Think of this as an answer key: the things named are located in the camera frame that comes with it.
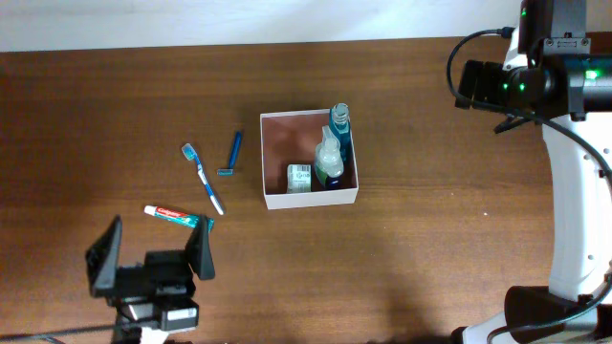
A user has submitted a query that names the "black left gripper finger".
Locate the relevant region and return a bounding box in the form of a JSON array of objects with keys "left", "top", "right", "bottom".
[
  {"left": 185, "top": 216, "right": 215, "bottom": 280},
  {"left": 85, "top": 215, "right": 122, "bottom": 298}
]

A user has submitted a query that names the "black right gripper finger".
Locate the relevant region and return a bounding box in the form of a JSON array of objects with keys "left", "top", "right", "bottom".
[
  {"left": 472, "top": 61, "right": 503, "bottom": 113},
  {"left": 455, "top": 60, "right": 483, "bottom": 110}
]

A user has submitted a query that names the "red green toothpaste tube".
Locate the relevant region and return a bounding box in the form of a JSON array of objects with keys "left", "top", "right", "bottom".
[{"left": 143, "top": 205, "right": 214, "bottom": 232}]

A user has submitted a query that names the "blue disposable razor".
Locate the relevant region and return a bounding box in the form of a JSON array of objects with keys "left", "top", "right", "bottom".
[{"left": 217, "top": 131, "right": 243, "bottom": 176}]

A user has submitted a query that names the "blue white toothbrush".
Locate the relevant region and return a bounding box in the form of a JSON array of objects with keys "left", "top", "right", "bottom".
[{"left": 181, "top": 143, "right": 226, "bottom": 215}]

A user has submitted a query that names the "green white soap packet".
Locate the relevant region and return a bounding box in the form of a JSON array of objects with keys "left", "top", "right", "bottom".
[{"left": 287, "top": 164, "right": 312, "bottom": 194}]

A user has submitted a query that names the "green mouthwash bottle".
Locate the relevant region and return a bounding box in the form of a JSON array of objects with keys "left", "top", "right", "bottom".
[{"left": 329, "top": 103, "right": 351, "bottom": 161}]

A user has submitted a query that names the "clear soap pump bottle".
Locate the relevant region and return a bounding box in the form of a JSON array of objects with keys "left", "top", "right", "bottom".
[{"left": 315, "top": 125, "right": 344, "bottom": 190}]

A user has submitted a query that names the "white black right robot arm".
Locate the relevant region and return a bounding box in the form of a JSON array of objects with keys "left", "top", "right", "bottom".
[{"left": 449, "top": 54, "right": 611, "bottom": 343}]

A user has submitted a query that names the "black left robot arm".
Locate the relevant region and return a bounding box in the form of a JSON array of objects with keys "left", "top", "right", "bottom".
[{"left": 85, "top": 216, "right": 199, "bottom": 343}]

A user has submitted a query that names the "pink open box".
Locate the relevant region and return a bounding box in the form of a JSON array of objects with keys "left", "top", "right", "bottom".
[{"left": 259, "top": 109, "right": 360, "bottom": 210}]

